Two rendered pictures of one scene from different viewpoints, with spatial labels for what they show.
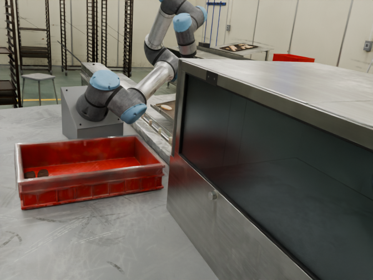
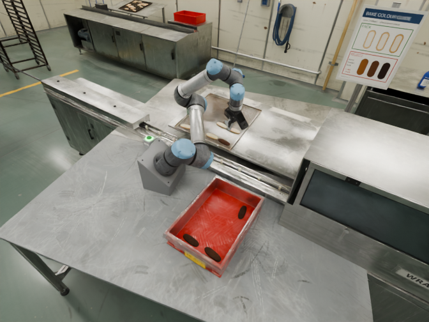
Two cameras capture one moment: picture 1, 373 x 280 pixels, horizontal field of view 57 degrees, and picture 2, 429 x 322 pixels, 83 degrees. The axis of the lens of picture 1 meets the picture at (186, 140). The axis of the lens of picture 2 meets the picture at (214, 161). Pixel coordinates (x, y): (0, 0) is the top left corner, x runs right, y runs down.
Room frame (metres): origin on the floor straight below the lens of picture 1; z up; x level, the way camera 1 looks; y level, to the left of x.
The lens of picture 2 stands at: (0.52, 0.76, 1.94)
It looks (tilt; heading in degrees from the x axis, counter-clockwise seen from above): 42 degrees down; 328
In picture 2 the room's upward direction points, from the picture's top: 3 degrees clockwise
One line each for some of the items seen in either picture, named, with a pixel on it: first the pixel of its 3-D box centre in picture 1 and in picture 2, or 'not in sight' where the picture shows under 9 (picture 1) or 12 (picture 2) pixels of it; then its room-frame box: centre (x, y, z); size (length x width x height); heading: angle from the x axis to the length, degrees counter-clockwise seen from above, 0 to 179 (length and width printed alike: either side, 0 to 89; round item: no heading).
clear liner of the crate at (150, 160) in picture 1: (89, 165); (218, 219); (1.13, 0.34, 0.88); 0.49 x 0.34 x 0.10; 118
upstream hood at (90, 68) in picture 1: (105, 78); (90, 99); (2.75, 0.70, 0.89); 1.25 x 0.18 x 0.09; 27
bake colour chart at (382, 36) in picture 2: not in sight; (375, 49); (1.38, -0.93, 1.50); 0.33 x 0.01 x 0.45; 32
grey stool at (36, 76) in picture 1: (39, 91); not in sight; (4.74, 2.14, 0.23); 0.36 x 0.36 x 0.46; 70
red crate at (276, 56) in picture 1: (292, 60); (189, 17); (5.23, -1.46, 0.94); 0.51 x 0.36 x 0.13; 31
